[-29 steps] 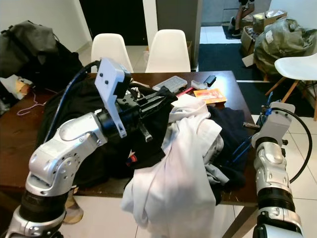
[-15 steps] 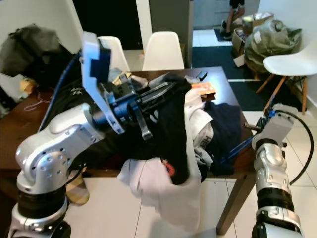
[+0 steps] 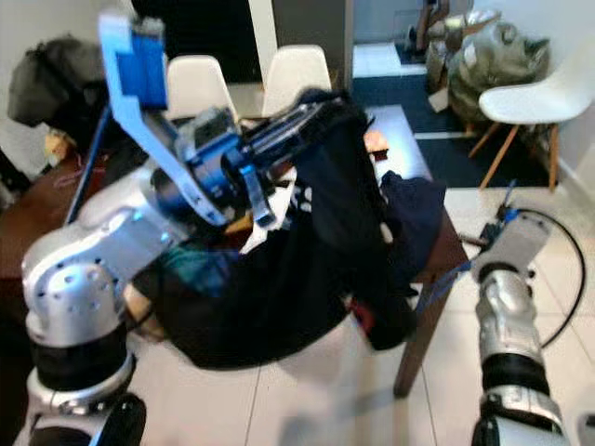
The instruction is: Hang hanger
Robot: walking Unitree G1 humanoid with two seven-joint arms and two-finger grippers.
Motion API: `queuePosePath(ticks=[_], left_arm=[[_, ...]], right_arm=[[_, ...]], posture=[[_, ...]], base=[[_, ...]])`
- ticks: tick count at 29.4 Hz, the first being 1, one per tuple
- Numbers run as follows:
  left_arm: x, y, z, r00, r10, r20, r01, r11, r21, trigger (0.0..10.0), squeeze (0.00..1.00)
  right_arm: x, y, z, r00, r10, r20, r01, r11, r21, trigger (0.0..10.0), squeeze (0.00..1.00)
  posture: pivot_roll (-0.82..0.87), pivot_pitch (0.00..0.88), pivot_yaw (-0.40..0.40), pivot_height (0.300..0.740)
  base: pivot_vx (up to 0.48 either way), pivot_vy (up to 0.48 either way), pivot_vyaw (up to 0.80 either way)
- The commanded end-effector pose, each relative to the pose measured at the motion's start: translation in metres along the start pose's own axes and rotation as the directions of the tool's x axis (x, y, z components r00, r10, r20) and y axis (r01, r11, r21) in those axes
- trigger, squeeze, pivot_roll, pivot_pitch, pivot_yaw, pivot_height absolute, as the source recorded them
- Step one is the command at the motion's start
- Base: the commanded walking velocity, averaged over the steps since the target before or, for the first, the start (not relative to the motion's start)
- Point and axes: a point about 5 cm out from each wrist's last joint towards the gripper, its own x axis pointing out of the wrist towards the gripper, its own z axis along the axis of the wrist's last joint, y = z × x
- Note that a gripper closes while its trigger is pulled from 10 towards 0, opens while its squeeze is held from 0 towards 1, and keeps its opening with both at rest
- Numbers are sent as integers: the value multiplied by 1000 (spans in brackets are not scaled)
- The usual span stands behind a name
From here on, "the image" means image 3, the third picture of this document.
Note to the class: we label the olive duffel bag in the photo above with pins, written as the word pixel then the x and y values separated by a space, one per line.
pixel 497 70

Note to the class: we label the black soft bag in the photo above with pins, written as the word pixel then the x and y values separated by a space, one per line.
pixel 74 130

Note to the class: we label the small yellow toy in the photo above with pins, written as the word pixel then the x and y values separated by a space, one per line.
pixel 59 146

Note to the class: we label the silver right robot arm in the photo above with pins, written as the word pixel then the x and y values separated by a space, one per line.
pixel 511 325

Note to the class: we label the dark brown wooden table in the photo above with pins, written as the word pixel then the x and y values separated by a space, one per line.
pixel 414 353

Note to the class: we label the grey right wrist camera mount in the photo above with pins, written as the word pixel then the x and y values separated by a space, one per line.
pixel 521 243

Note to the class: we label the black printed t-shirt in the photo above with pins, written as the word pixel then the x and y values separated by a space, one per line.
pixel 288 297

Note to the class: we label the person in dark shorts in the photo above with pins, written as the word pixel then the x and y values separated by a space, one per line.
pixel 426 20

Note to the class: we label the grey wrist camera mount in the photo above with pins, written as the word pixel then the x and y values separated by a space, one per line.
pixel 521 243
pixel 116 65

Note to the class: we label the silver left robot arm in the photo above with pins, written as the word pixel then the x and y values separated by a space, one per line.
pixel 84 288

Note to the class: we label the grey green backpack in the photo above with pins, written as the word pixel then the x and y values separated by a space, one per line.
pixel 56 74

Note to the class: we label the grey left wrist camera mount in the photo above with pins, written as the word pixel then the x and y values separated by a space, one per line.
pixel 116 65

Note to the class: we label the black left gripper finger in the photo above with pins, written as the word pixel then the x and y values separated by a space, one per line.
pixel 288 119
pixel 293 144

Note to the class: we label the dark blue garment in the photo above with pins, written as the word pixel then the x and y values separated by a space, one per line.
pixel 414 218

